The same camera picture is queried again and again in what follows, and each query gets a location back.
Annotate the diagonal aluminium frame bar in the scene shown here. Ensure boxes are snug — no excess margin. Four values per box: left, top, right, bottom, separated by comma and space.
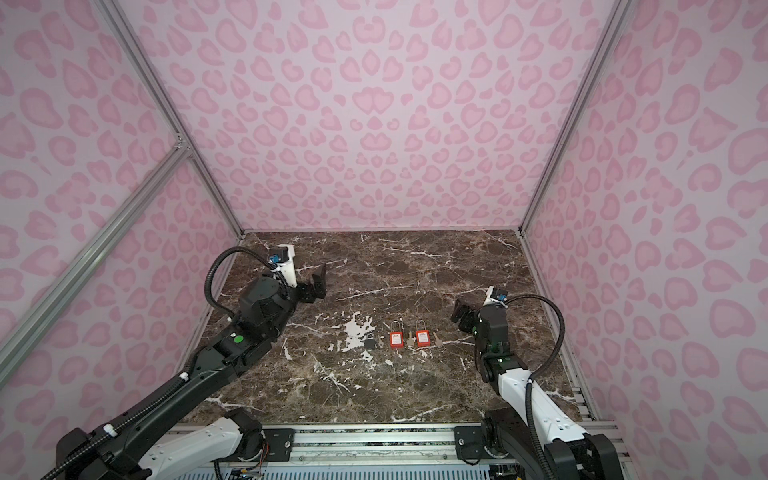
1, 142, 189, 385

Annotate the right black corrugated cable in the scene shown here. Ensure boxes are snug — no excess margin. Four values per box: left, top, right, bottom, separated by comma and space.
503, 293, 566, 480

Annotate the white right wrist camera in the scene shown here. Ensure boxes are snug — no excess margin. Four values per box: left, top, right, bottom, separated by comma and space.
483, 286, 508, 307

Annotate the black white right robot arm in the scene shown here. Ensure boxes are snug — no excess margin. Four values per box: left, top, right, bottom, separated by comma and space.
451, 289, 623, 479

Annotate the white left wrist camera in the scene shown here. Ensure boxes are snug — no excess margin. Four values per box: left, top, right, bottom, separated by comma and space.
268, 244, 298, 288

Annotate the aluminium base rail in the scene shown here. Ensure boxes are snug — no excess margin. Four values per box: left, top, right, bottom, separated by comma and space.
187, 423, 541, 479

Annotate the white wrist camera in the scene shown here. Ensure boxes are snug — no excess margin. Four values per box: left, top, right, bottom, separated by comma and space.
483, 286, 508, 307
268, 244, 298, 288

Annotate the left corner aluminium post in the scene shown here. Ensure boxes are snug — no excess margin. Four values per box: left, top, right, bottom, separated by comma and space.
93, 0, 245, 240

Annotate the right corner aluminium post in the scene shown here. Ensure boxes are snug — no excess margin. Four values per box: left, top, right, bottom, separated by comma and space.
518, 0, 637, 237

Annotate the black corrugated cable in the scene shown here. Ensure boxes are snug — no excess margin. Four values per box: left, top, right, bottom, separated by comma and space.
503, 293, 566, 480
203, 246, 277, 318

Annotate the left black corrugated cable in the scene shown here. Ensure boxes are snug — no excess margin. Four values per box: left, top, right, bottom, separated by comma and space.
203, 246, 277, 318

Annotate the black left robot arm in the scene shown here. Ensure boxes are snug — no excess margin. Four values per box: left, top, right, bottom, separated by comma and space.
45, 268, 327, 479

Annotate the corner aluminium post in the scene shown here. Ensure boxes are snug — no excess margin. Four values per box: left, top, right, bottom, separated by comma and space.
518, 0, 637, 237
93, 0, 245, 240

